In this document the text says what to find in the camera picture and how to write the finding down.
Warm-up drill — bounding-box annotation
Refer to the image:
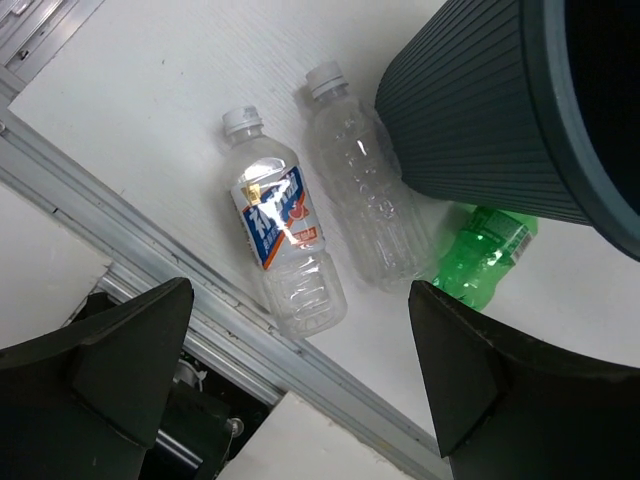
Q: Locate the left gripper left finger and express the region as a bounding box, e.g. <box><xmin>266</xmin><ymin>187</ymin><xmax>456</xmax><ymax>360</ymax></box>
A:
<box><xmin>1</xmin><ymin>278</ymin><xmax>194</xmax><ymax>479</ymax></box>

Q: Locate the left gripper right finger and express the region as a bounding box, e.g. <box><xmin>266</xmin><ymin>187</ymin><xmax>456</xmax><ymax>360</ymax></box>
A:
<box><xmin>408</xmin><ymin>281</ymin><xmax>639</xmax><ymax>479</ymax></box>

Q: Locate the green plastic bottle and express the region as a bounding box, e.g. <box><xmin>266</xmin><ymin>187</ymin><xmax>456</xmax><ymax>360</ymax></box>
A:
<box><xmin>432</xmin><ymin>206</ymin><xmax>538</xmax><ymax>311</ymax></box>

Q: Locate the white blue label bottle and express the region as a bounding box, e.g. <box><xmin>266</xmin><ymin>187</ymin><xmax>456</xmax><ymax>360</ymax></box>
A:
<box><xmin>222</xmin><ymin>106</ymin><xmax>347</xmax><ymax>338</ymax></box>

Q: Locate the dark green plastic bin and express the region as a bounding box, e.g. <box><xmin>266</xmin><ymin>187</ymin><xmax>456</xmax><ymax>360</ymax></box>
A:
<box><xmin>375</xmin><ymin>1</ymin><xmax>639</xmax><ymax>258</ymax></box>

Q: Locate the clear unlabelled plastic bottle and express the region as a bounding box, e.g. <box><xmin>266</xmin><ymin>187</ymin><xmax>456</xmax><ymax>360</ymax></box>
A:
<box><xmin>306</xmin><ymin>61</ymin><xmax>435</xmax><ymax>293</ymax></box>

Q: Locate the aluminium table front rail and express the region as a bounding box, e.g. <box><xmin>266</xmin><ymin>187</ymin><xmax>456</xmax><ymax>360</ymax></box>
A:
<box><xmin>0</xmin><ymin>64</ymin><xmax>451</xmax><ymax>480</ymax></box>

